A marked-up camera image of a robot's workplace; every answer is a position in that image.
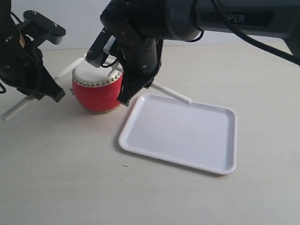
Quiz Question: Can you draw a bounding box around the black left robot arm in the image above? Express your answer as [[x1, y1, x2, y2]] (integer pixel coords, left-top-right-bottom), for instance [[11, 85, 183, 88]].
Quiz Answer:
[[0, 0, 66, 102]]

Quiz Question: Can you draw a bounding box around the small red drum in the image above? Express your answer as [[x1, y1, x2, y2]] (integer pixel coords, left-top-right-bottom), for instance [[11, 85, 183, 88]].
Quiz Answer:
[[72, 61, 123, 113]]

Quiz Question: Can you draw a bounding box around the white plastic tray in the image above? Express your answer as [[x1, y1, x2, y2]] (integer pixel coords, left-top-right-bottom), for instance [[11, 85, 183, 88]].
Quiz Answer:
[[118, 94, 237, 175]]

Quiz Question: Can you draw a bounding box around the white drumstick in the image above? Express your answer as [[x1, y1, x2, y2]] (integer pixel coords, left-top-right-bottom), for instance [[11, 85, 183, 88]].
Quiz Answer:
[[106, 65, 192, 105], [0, 54, 87, 121]]

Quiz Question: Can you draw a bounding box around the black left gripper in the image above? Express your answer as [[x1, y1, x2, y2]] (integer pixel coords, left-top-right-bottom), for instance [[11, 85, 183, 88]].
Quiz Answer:
[[0, 32, 65, 103]]

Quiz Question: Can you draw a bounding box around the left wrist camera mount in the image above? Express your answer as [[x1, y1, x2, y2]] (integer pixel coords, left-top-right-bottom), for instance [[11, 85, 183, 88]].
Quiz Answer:
[[17, 10, 66, 47]]

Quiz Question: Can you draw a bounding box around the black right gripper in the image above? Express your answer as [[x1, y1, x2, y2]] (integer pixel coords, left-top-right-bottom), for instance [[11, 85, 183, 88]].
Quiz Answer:
[[100, 14, 163, 106]]

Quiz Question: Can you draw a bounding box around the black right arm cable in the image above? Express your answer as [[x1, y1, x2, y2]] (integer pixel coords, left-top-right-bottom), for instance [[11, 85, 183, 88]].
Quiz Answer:
[[189, 0, 300, 66]]

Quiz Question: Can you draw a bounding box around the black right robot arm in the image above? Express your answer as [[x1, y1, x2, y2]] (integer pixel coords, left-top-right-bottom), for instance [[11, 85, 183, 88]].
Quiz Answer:
[[100, 0, 300, 105]]

